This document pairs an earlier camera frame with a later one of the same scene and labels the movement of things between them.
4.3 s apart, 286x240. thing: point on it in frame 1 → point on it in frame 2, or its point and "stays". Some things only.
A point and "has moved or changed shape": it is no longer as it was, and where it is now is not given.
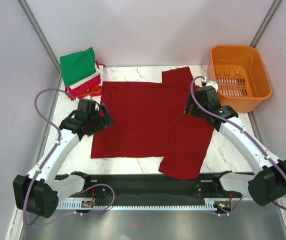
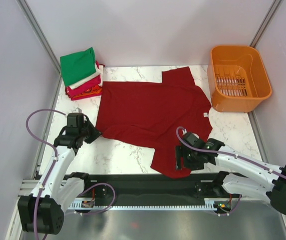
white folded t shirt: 99,69 stays
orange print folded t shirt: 94,90 stays
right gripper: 189,103 → 180,151
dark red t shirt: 150,121 has moved or changed shape
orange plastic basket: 241,80 stays
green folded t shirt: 76,66 stays
